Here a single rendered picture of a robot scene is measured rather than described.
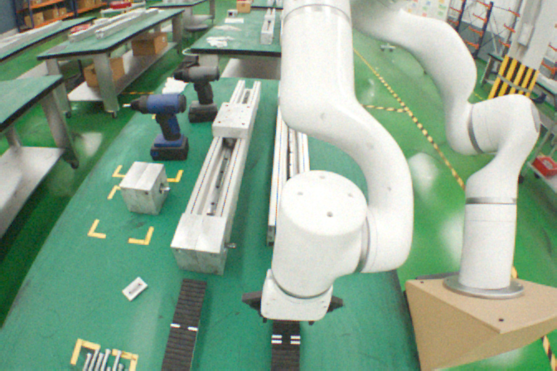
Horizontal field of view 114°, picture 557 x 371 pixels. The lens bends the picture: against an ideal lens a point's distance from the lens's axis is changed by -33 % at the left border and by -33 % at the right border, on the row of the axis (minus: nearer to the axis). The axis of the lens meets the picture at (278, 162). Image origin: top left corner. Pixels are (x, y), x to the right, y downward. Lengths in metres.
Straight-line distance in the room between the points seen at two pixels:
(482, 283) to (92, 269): 0.85
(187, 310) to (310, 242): 0.37
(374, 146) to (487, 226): 0.39
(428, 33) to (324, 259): 0.43
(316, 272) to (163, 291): 0.41
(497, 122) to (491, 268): 0.30
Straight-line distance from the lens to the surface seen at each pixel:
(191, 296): 0.57
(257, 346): 0.56
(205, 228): 0.58
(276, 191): 0.66
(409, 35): 0.54
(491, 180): 0.62
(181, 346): 0.54
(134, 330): 0.61
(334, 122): 0.28
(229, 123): 0.84
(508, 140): 0.62
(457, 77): 0.57
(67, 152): 2.39
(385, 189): 0.30
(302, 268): 0.28
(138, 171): 0.75
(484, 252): 0.62
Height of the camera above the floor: 1.33
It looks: 38 degrees down
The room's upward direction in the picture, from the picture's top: 6 degrees clockwise
